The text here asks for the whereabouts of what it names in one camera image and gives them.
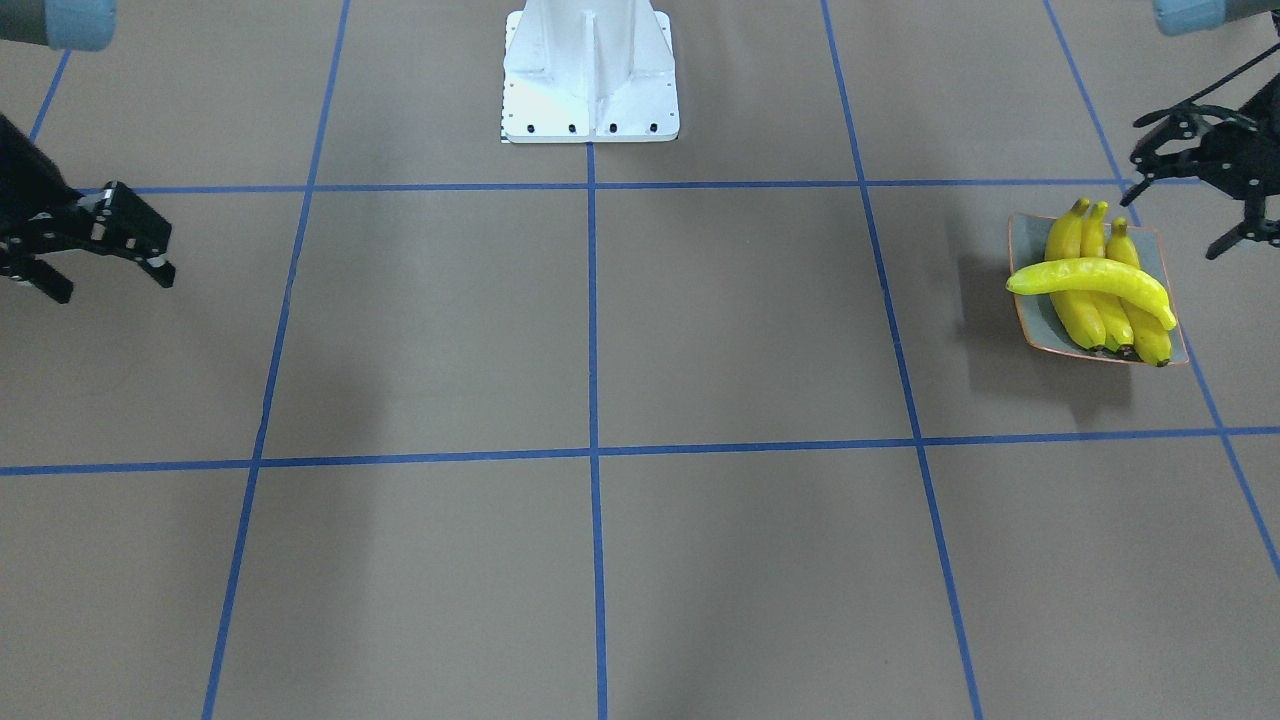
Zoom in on yellow banana basket bottom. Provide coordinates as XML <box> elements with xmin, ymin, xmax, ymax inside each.
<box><xmin>1005</xmin><ymin>258</ymin><xmax>1178</xmax><ymax>331</ymax></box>

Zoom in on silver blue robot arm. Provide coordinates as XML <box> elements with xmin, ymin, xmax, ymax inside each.
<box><xmin>1</xmin><ymin>1</ymin><xmax>177</xmax><ymax>304</ymax></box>

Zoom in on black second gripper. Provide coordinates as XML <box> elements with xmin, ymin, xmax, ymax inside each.
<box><xmin>1120</xmin><ymin>77</ymin><xmax>1279</xmax><ymax>260</ymax></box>

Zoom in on white pillar with base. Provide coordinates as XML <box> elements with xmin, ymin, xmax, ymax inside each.
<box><xmin>500</xmin><ymin>1</ymin><xmax>681</xmax><ymax>143</ymax></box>

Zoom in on grey square plate orange rim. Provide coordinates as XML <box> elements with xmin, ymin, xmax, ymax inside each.
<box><xmin>1009</xmin><ymin>214</ymin><xmax>1189</xmax><ymax>366</ymax></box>

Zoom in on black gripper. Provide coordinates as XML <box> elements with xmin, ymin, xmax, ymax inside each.
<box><xmin>1</xmin><ymin>117</ymin><xmax>177</xmax><ymax>304</ymax></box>

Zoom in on brown paper table cover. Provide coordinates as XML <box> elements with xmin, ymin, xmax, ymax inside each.
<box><xmin>3</xmin><ymin>1</ymin><xmax>1277</xmax><ymax>719</ymax></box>

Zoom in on yellow banana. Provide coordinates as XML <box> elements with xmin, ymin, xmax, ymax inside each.
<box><xmin>1043</xmin><ymin>197</ymin><xmax>1107</xmax><ymax>352</ymax></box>
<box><xmin>1079</xmin><ymin>201</ymin><xmax>1135</xmax><ymax>356</ymax></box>

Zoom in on yellow banana basket top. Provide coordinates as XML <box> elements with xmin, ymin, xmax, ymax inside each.
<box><xmin>1105</xmin><ymin>217</ymin><xmax>1172</xmax><ymax>366</ymax></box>

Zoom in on yellow banana basket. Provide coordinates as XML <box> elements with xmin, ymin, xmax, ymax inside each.
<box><xmin>1105</xmin><ymin>217</ymin><xmax>1172</xmax><ymax>366</ymax></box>
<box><xmin>1005</xmin><ymin>258</ymin><xmax>1178</xmax><ymax>331</ymax></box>

